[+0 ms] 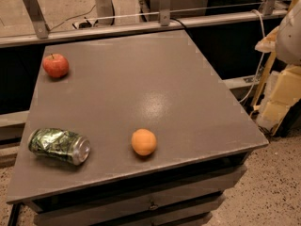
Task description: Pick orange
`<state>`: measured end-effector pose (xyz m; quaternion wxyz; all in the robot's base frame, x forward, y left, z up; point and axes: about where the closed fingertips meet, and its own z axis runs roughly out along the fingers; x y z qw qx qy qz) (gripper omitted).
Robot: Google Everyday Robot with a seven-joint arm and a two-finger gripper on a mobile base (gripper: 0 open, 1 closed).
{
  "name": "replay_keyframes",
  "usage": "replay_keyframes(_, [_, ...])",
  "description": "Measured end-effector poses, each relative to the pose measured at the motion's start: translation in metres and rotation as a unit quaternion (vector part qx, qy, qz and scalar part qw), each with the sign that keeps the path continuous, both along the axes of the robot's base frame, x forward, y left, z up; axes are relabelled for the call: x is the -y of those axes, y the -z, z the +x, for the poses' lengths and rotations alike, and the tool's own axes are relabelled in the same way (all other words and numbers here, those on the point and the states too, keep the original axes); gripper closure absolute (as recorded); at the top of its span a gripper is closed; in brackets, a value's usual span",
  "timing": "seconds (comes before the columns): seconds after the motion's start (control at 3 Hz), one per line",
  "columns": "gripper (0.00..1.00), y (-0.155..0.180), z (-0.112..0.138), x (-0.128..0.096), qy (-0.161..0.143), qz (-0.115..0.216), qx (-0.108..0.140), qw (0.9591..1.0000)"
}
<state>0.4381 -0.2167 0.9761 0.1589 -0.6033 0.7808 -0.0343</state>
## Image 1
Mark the right metal railing bracket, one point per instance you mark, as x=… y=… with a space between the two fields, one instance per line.
x=267 y=7

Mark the grey metal railing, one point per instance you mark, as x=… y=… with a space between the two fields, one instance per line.
x=127 y=30

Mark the metal railing bracket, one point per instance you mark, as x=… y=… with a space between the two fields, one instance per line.
x=164 y=12
x=35 y=14
x=267 y=7

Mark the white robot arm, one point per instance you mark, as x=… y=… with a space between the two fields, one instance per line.
x=285 y=39

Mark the middle metal railing bracket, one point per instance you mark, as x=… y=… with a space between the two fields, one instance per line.
x=164 y=12

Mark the left metal railing bracket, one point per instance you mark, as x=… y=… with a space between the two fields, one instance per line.
x=35 y=14

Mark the orange fruit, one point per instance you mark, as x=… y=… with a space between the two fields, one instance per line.
x=144 y=142

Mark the yellow foam block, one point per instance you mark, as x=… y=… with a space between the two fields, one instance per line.
x=282 y=91

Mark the red apple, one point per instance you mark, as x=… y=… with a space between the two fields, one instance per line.
x=55 y=65

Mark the grey drawer cabinet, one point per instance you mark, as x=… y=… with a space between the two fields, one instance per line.
x=160 y=82

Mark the crushed green drink can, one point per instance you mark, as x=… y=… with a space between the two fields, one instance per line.
x=60 y=144

